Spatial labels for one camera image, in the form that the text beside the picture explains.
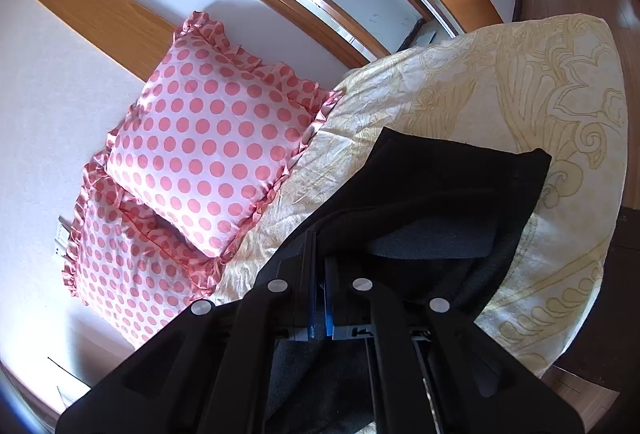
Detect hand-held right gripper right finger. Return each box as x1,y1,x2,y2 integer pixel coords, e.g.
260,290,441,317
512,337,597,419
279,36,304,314
324,255,585,434

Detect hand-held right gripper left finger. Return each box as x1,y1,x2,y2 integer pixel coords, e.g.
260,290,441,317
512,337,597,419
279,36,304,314
56,228,321,434

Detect black pants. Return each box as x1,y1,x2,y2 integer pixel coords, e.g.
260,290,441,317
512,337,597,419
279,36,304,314
215,126,553,434

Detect pink polka dot pillow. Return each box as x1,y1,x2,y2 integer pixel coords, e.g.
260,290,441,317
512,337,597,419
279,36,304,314
61,149,224,351
102,10,346,261

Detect yellow patterned bed quilt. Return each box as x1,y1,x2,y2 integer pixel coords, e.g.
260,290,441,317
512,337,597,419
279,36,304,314
215,14,630,378

